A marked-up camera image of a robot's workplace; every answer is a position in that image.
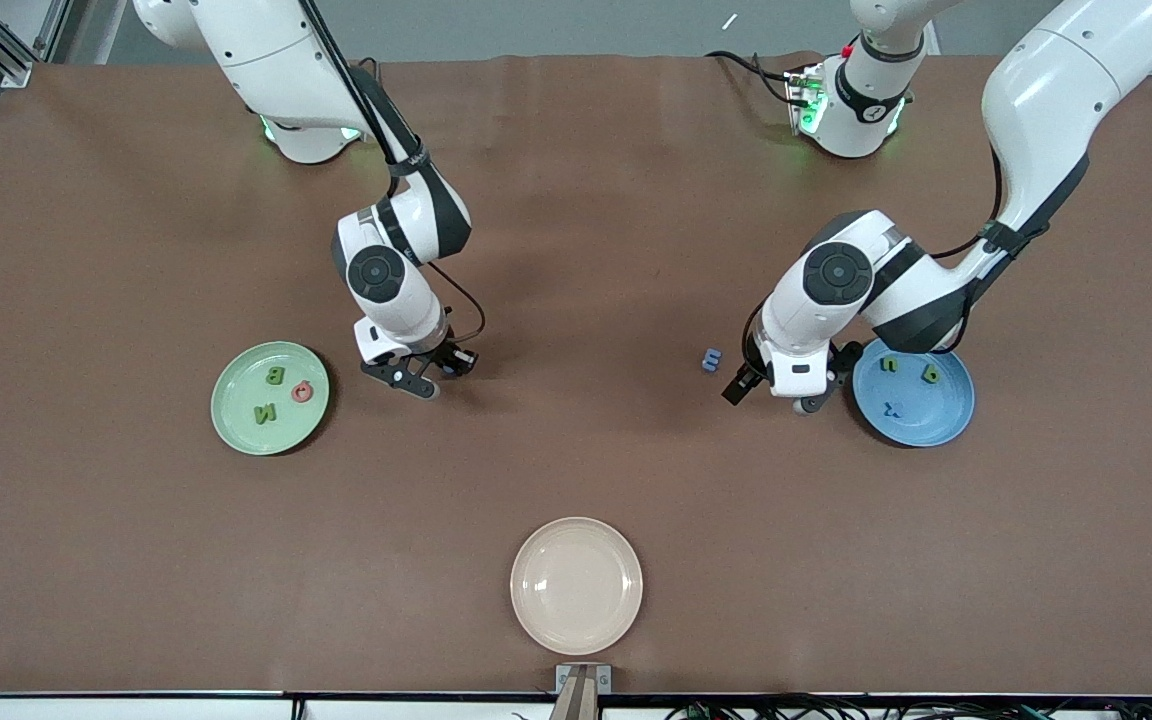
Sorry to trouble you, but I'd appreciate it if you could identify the brown table cover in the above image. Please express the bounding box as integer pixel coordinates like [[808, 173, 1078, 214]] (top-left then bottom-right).
[[0, 52, 1152, 698]]

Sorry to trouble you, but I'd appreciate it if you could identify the blue plate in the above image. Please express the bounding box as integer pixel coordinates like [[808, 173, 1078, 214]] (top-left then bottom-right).
[[852, 345, 976, 448]]

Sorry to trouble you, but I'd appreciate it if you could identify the light green plate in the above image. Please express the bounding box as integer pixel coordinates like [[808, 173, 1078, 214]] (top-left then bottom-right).
[[210, 341, 331, 457]]

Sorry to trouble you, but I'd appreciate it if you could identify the beige plate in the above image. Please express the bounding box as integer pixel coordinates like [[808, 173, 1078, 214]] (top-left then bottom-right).
[[510, 516, 644, 657]]

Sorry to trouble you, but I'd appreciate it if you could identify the black left arm base cable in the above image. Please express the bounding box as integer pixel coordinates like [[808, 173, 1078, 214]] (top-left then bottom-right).
[[704, 50, 807, 106]]

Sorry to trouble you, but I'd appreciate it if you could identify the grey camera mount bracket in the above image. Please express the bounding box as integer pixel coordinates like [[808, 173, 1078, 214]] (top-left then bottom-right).
[[555, 664, 613, 720]]

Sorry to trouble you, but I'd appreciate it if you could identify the white table edge rail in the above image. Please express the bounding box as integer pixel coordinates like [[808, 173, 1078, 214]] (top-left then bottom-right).
[[0, 692, 1152, 720]]

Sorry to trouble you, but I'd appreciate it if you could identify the aluminium frame profile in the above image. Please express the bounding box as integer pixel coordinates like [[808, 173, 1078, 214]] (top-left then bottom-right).
[[0, 0, 72, 89]]

